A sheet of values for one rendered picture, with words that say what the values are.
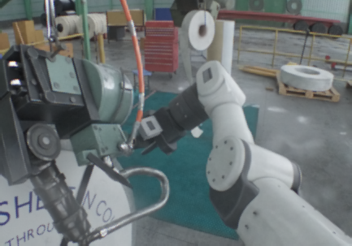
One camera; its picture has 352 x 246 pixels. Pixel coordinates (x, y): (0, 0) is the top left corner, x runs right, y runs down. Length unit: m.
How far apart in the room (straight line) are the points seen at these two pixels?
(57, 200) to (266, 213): 0.31
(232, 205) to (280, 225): 0.07
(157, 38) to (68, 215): 5.16
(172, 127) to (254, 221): 0.34
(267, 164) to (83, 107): 0.31
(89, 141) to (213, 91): 0.25
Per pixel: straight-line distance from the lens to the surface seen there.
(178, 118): 0.55
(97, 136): 0.43
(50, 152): 0.38
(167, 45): 5.28
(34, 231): 0.66
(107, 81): 0.47
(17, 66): 0.40
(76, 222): 0.43
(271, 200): 0.29
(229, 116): 0.44
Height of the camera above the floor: 1.55
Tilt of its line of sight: 25 degrees down
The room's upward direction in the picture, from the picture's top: straight up
